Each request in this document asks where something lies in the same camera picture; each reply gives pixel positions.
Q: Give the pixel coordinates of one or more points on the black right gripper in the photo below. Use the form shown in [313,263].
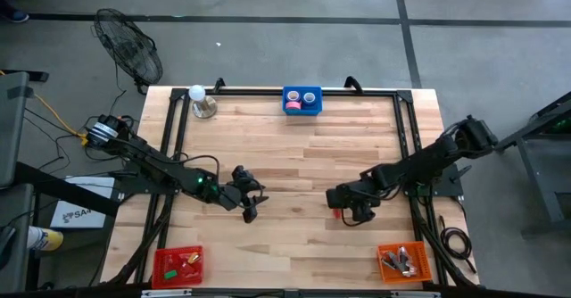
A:
[352,195]

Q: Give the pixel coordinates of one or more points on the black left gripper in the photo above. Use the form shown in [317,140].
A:
[238,195]

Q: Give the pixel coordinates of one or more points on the black staple remover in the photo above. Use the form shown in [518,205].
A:
[389,261]

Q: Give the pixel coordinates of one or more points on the yellow stapler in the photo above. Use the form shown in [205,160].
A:
[193,258]

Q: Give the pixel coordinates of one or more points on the pink tape roll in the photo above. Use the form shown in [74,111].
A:
[293,105]

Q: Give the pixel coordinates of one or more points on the blue tape roll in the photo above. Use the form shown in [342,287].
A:
[304,97]

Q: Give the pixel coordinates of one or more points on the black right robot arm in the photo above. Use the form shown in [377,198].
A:
[424,159]

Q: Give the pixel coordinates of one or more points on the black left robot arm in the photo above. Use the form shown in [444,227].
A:
[156,166]

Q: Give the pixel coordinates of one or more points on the orange plastic basket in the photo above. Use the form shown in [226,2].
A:
[424,253]

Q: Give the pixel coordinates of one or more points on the blue plastic basket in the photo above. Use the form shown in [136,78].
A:
[314,110]

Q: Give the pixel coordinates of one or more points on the red plastic basket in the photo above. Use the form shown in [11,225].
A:
[160,258]

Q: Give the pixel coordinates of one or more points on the table lamp with white bulb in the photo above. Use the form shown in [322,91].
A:
[196,93]

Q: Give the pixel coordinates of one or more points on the white printed box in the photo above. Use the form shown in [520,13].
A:
[76,213]

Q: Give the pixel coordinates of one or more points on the black metal stand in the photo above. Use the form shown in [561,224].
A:
[540,186]

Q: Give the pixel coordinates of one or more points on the black metal beam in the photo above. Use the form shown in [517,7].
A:
[67,191]

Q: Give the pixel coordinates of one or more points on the black floor fan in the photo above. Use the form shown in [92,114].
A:
[129,48]

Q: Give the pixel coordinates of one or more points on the yellow and white spray can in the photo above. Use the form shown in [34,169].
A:
[49,240]

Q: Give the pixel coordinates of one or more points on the person's dark shoe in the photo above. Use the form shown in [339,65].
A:
[13,16]

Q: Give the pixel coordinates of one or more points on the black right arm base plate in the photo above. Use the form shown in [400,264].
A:
[448,184]

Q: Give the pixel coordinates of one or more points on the black aluminium table frame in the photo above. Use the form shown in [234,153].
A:
[250,92]

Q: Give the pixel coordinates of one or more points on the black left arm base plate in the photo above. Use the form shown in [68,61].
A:
[122,186]

